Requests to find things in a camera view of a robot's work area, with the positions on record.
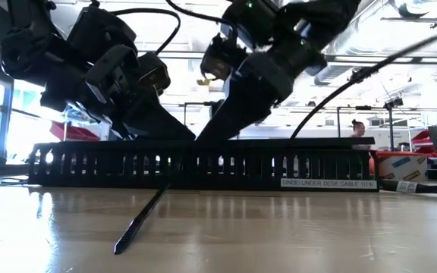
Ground black camera stand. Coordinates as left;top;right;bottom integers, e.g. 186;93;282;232
335;96;405;152

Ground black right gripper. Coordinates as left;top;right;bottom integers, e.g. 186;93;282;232
197;52;295;140

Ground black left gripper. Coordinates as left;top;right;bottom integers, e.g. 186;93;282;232
39;44;196;141

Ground black left camera cable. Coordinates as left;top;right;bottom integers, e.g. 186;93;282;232
108;7;182;57

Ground black right camera cable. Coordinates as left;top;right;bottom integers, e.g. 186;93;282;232
165;0;238;31

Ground long ceiling light strip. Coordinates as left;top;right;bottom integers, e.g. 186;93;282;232
326;55;437;64

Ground person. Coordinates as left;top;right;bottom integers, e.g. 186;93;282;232
348;118;372;140

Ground silver ventilation duct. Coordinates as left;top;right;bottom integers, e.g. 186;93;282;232
312;0;437;87

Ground clear safety glasses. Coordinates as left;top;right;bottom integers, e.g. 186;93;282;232
0;175;30;187

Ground red plastic case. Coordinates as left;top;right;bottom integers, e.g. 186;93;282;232
49;121;102;142

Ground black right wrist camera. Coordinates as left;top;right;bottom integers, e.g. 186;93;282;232
199;33;239;83

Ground black cable sleeve white label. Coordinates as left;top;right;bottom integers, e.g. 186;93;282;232
378;179;437;195

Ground red workbench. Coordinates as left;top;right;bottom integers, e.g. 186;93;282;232
377;130;437;159

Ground black slotted cable raceway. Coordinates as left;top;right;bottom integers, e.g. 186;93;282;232
27;142;379;193

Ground black camera cable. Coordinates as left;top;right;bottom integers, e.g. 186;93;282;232
108;7;182;57
165;0;238;31

